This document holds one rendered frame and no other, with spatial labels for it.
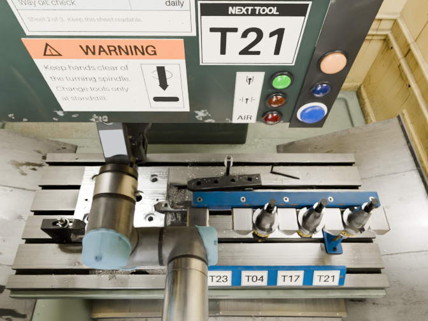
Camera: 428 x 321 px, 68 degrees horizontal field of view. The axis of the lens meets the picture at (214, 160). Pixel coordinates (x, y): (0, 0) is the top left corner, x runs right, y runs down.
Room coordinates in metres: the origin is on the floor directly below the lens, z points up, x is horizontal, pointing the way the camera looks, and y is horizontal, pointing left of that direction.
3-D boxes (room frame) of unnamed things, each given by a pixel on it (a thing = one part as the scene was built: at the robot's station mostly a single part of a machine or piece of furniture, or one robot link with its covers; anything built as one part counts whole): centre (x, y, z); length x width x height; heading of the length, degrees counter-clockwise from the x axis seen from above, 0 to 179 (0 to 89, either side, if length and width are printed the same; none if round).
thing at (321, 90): (0.26, -0.12, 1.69); 0.02 x 0.01 x 0.02; 91
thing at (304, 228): (0.29, -0.24, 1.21); 0.06 x 0.06 x 0.03
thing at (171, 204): (0.41, 0.12, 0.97); 0.13 x 0.03 x 0.15; 91
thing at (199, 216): (0.28, 0.04, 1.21); 0.07 x 0.05 x 0.01; 1
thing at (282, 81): (0.26, -0.07, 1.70); 0.02 x 0.01 x 0.02; 91
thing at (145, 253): (0.18, 0.16, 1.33); 0.11 x 0.08 x 0.11; 92
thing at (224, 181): (0.52, -0.04, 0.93); 0.26 x 0.05 x 0.06; 96
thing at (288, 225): (0.29, -0.18, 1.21); 0.07 x 0.05 x 0.01; 1
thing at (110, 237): (0.18, 0.17, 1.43); 0.11 x 0.08 x 0.09; 1
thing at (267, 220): (0.29, -0.13, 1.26); 0.04 x 0.04 x 0.07
